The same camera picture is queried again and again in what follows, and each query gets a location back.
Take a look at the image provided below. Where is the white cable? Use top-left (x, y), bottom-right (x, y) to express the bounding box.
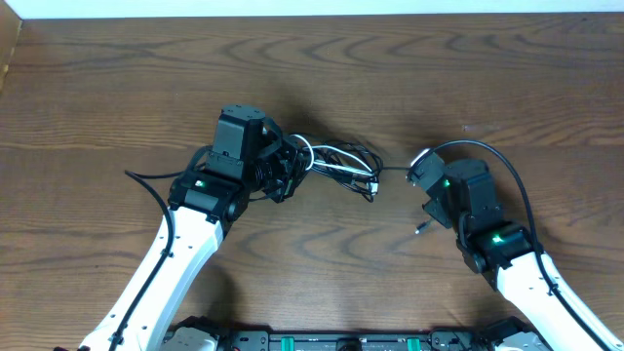
top-left (290, 134), bottom-right (380, 196)

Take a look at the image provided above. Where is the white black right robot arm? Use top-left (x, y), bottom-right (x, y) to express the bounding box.
top-left (407, 149), bottom-right (623, 350)

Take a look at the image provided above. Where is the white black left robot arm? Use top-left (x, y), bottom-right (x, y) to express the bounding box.
top-left (79, 104), bottom-right (314, 350)

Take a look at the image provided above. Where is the black right camera cable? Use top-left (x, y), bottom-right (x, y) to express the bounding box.
top-left (431, 139), bottom-right (615, 351)

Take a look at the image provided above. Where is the black camera cable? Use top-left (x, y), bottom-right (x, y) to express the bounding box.
top-left (106, 145), bottom-right (211, 351)
top-left (431, 139), bottom-right (615, 351)

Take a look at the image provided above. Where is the black left camera cable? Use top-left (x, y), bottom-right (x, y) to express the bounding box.
top-left (106, 145), bottom-right (211, 351)

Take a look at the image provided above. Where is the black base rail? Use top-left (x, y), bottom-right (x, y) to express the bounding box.
top-left (162, 317), bottom-right (550, 351)

